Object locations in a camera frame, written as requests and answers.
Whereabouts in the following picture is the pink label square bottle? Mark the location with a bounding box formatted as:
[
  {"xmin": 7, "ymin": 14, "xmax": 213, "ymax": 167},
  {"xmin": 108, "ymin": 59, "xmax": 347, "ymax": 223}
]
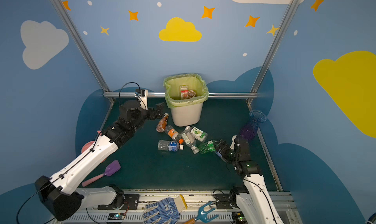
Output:
[{"xmin": 180, "ymin": 85, "xmax": 189, "ymax": 100}]

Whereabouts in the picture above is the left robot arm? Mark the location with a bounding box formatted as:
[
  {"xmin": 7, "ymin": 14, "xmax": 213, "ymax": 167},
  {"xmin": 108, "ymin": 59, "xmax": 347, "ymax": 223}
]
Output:
[{"xmin": 35, "ymin": 100, "xmax": 164, "ymax": 222}]

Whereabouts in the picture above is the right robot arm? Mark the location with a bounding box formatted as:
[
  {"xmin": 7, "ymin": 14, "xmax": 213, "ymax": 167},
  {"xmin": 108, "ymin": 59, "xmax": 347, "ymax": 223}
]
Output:
[{"xmin": 215, "ymin": 135, "xmax": 283, "ymax": 224}]

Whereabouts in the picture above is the white plastic waste bin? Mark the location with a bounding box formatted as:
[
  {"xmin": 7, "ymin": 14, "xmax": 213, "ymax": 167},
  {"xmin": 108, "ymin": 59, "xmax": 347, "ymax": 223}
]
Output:
[{"xmin": 170, "ymin": 103, "xmax": 203, "ymax": 127}]

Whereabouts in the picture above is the green bin liner bag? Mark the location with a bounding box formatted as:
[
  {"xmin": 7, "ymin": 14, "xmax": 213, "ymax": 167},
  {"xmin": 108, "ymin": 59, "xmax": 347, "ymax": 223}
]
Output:
[{"xmin": 163, "ymin": 73, "xmax": 209, "ymax": 108}]

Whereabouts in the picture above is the green plastic bottle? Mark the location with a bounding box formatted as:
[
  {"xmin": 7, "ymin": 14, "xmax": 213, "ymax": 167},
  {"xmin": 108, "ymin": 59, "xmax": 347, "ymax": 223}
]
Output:
[{"xmin": 198, "ymin": 140, "xmax": 220, "ymax": 154}]

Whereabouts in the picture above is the brown Nescafe coffee bottle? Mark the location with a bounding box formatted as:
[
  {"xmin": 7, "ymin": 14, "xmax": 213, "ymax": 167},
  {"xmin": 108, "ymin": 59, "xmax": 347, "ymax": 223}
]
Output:
[{"xmin": 156, "ymin": 113, "xmax": 169, "ymax": 133}]

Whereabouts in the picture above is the green white label bottle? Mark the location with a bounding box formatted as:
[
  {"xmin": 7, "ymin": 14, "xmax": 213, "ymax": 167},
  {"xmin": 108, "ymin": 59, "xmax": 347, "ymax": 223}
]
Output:
[{"xmin": 186, "ymin": 126, "xmax": 208, "ymax": 143}]

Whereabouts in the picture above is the orange label clear bottle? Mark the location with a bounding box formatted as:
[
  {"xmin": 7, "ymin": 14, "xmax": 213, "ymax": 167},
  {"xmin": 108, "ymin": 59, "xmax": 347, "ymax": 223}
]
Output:
[{"xmin": 165, "ymin": 125, "xmax": 184, "ymax": 145}]

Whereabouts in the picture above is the clear bottle white label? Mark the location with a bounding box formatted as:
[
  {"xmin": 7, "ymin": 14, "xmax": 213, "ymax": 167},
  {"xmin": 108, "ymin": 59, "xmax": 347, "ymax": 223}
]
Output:
[{"xmin": 181, "ymin": 126, "xmax": 200, "ymax": 154}]

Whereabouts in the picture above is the blue label clear bottle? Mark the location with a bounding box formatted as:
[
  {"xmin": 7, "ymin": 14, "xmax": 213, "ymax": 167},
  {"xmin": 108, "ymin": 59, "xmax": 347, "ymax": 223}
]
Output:
[{"xmin": 157, "ymin": 140, "xmax": 184, "ymax": 152}]

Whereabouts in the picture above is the purple pink toy shovel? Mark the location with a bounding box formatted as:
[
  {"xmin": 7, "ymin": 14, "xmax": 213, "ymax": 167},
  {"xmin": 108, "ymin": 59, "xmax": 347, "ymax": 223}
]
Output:
[{"xmin": 81, "ymin": 160, "xmax": 121, "ymax": 187}]

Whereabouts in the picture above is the pink watering can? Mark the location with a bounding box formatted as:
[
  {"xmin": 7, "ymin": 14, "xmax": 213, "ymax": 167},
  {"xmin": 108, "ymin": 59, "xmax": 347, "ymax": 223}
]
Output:
[{"xmin": 81, "ymin": 131, "xmax": 107, "ymax": 163}]

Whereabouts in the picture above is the right controller board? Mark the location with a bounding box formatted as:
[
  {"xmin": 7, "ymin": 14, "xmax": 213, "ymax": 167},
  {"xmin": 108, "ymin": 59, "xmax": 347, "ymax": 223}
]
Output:
[{"xmin": 231, "ymin": 212, "xmax": 247, "ymax": 224}]

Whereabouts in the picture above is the controller board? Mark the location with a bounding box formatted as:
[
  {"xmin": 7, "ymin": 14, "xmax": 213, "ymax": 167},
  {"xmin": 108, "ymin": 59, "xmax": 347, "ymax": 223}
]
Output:
[
  {"xmin": 107, "ymin": 213, "xmax": 125, "ymax": 222},
  {"xmin": 231, "ymin": 212, "xmax": 247, "ymax": 224}
]

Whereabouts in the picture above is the teal garden hand fork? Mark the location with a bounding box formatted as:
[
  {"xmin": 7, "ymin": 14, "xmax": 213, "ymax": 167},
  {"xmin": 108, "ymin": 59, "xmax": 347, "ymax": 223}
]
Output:
[{"xmin": 184, "ymin": 201, "xmax": 219, "ymax": 224}]

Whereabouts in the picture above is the blue dotted work glove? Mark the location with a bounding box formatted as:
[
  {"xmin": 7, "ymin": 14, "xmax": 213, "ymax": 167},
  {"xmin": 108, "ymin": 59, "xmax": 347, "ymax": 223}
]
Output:
[{"xmin": 143, "ymin": 194, "xmax": 188, "ymax": 224}]

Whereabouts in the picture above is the left controller board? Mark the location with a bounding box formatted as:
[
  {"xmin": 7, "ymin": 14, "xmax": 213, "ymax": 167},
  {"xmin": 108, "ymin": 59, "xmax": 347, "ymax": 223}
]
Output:
[{"xmin": 107, "ymin": 213, "xmax": 125, "ymax": 222}]

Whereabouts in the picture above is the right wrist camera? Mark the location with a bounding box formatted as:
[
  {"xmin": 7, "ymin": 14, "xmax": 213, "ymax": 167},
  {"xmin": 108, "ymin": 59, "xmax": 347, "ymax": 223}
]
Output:
[{"xmin": 230, "ymin": 135, "xmax": 237, "ymax": 151}]

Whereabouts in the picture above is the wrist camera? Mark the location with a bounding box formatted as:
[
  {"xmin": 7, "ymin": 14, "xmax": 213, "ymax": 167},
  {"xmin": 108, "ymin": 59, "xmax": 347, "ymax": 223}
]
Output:
[
  {"xmin": 135, "ymin": 89, "xmax": 148, "ymax": 110},
  {"xmin": 230, "ymin": 135, "xmax": 237, "ymax": 151}
]

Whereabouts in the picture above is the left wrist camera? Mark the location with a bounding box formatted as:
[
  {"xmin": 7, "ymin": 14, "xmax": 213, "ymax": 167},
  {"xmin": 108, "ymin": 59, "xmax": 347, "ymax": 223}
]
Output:
[{"xmin": 135, "ymin": 89, "xmax": 148, "ymax": 110}]

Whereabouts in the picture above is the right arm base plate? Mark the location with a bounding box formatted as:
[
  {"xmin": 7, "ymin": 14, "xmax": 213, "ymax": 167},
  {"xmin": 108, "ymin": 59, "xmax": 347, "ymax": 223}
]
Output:
[{"xmin": 213, "ymin": 193, "xmax": 235, "ymax": 209}]

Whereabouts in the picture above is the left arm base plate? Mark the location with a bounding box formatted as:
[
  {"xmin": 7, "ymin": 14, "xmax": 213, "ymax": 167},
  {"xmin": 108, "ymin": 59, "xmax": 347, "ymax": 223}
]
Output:
[{"xmin": 98, "ymin": 194, "xmax": 140, "ymax": 210}]

